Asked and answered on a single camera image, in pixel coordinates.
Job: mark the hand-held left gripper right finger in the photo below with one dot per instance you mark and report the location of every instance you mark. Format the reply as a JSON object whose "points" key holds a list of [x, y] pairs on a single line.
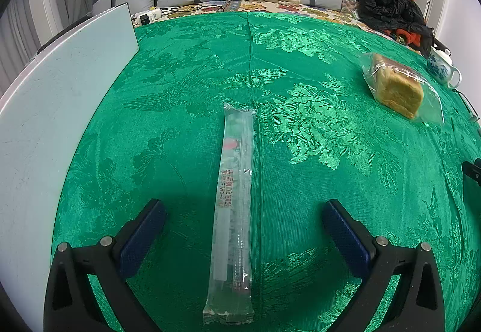
{"points": [[345, 241]]}

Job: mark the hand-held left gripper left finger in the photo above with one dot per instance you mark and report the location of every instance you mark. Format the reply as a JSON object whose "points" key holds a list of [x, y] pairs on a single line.
{"points": [[144, 236]]}

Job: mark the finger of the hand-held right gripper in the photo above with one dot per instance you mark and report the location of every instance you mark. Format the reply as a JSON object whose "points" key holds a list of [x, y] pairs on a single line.
{"points": [[473, 172]]}

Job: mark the long pale stick snack packet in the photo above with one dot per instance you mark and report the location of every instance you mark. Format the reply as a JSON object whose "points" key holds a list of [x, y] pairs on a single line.
{"points": [[233, 204]]}

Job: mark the bread loaf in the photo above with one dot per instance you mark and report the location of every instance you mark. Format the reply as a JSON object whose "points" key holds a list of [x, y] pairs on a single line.
{"points": [[398, 87]]}

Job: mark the white and blue teapot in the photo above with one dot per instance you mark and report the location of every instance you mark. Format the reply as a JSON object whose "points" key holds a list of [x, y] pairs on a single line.
{"points": [[443, 67]]}

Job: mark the green patterned tablecloth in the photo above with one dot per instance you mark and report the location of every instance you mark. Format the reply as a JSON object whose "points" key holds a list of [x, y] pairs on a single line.
{"points": [[300, 129]]}

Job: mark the white rectangular board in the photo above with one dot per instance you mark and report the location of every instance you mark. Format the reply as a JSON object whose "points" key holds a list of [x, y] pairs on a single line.
{"points": [[56, 110]]}

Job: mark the black jacket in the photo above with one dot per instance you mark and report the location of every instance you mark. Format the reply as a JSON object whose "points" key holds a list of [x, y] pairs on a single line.
{"points": [[383, 5]]}

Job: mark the clear plastic bag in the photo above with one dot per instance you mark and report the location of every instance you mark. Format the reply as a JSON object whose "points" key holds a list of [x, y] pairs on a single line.
{"points": [[349, 3]]}

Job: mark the white power strip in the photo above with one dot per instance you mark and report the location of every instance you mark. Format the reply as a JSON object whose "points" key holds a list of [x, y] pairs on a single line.
{"points": [[146, 16]]}

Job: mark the floral bedsheet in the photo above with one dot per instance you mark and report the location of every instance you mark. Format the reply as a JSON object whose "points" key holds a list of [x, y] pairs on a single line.
{"points": [[319, 10]]}

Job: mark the white sheer curtain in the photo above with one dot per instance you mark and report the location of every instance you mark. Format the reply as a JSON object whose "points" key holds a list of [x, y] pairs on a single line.
{"points": [[18, 31]]}

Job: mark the clear frame glasses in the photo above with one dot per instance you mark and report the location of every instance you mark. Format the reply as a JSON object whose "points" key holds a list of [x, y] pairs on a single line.
{"points": [[468, 106]]}

